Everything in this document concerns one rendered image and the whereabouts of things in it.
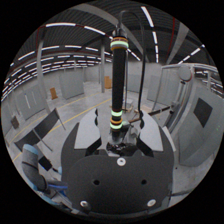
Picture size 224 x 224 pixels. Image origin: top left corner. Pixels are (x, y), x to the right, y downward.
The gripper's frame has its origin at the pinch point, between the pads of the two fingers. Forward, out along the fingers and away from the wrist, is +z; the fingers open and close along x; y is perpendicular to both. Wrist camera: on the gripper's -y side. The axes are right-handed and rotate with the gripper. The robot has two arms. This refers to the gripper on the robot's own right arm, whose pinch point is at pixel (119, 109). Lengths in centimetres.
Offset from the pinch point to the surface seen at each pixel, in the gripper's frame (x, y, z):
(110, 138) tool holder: -2.6, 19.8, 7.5
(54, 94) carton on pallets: -660, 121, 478
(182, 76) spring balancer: 61, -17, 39
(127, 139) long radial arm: 14, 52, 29
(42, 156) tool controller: -63, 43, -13
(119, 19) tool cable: -0.2, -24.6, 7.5
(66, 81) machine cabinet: -421, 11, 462
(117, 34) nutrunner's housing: -0.8, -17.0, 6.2
